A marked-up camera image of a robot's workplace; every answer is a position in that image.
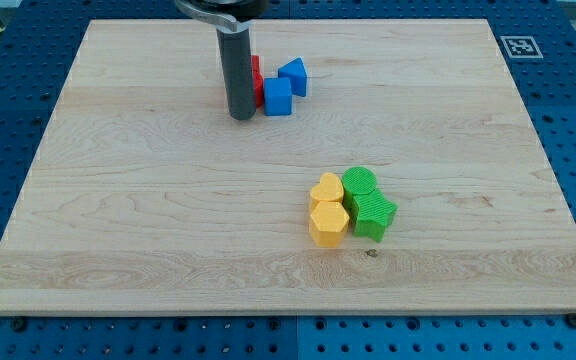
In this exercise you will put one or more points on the silver metal clamp bracket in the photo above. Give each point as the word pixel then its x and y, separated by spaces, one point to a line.
pixel 223 22

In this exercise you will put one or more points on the red block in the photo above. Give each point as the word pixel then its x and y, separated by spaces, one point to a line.
pixel 258 81

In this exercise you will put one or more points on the white fiducial marker tag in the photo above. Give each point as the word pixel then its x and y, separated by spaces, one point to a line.
pixel 521 47

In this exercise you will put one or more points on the blue triangle block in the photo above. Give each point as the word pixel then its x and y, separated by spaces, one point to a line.
pixel 295 72

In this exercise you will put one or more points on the green cylinder block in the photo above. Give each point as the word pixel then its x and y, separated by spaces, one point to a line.
pixel 357 181

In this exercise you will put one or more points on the yellow heart block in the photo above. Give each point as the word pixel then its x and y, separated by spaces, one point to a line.
pixel 328 189

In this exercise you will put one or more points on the wooden board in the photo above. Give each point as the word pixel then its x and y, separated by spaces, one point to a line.
pixel 145 198

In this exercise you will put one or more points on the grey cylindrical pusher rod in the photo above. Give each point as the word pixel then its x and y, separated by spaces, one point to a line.
pixel 235 55

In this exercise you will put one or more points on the yellow hexagon block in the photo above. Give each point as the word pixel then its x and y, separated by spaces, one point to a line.
pixel 328 224

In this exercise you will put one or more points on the black robot arm flange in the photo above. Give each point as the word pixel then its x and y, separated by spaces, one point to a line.
pixel 242 10

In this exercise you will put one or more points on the green star block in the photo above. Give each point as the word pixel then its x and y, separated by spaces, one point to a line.
pixel 373 215

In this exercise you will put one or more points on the blue cube block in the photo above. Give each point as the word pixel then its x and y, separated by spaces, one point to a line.
pixel 278 96

